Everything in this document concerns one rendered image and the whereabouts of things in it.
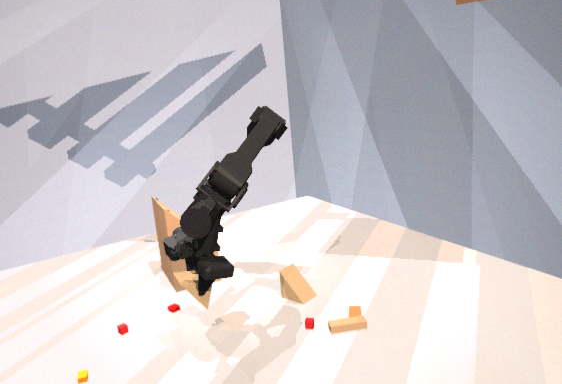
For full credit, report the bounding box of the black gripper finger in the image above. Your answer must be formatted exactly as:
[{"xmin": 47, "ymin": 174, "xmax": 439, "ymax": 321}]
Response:
[
  {"xmin": 185, "ymin": 254, "xmax": 202, "ymax": 271},
  {"xmin": 193, "ymin": 267, "xmax": 216, "ymax": 296}
]

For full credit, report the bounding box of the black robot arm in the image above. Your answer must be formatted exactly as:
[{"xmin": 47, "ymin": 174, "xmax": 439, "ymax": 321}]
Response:
[{"xmin": 163, "ymin": 106, "xmax": 287, "ymax": 261}]

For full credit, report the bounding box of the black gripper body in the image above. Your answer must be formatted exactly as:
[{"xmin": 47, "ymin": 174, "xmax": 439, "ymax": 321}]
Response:
[{"xmin": 198, "ymin": 221, "xmax": 235, "ymax": 280}]

